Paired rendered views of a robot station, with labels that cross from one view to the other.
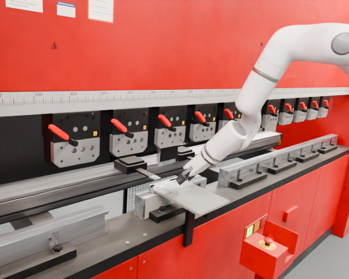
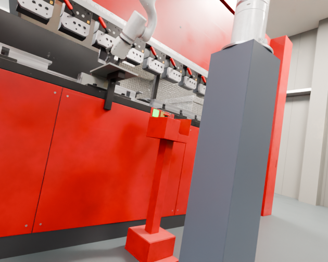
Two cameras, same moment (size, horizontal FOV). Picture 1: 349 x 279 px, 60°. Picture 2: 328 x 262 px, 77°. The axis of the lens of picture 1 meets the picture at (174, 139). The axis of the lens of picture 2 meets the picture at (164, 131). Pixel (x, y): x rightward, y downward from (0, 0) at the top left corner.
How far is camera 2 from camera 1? 1.05 m
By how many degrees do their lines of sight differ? 20
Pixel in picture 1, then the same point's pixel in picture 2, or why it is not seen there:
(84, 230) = (30, 62)
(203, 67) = not seen: hidden behind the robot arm
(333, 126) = not seen: hidden behind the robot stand
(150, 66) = not seen: outside the picture
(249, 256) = (152, 127)
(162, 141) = (100, 39)
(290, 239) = (186, 126)
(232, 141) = (135, 18)
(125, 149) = (71, 25)
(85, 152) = (41, 8)
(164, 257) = (86, 106)
